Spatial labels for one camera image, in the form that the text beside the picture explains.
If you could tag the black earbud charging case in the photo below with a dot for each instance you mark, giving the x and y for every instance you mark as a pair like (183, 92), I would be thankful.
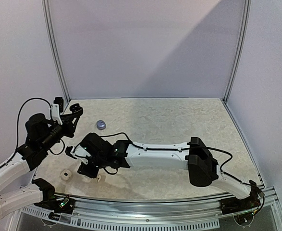
(75, 108)

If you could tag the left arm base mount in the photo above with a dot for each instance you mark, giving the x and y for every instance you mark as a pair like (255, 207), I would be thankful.
(58, 204)

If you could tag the aluminium front rail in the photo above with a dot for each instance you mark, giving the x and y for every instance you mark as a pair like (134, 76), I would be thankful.
(192, 214)

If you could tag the white earbud charging case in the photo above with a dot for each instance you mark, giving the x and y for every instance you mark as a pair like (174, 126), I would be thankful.
(65, 175)

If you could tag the left aluminium frame post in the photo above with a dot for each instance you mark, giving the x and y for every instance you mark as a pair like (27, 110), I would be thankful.
(54, 50)

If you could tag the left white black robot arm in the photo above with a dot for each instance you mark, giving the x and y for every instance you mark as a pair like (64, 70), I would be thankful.
(42, 135)

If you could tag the purple earbud charging case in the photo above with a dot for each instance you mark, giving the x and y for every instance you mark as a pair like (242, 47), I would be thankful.
(101, 125)

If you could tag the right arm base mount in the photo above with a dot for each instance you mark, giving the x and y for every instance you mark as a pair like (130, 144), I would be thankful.
(234, 205)

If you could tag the right aluminium frame post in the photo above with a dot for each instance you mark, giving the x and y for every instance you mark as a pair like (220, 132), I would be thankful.
(239, 49)

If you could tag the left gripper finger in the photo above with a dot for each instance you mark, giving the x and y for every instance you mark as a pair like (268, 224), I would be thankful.
(69, 117)
(75, 121)

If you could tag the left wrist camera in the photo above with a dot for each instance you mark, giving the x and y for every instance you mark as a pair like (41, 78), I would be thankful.
(56, 109)

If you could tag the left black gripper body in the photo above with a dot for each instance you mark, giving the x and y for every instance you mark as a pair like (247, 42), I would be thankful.
(68, 131)

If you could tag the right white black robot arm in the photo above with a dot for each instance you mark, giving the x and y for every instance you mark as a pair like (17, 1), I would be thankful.
(194, 157)

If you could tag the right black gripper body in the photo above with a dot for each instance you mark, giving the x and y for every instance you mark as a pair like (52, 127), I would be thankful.
(87, 170)

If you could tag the aluminium frame post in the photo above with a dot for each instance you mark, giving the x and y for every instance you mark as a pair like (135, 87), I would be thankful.
(239, 49)
(54, 50)

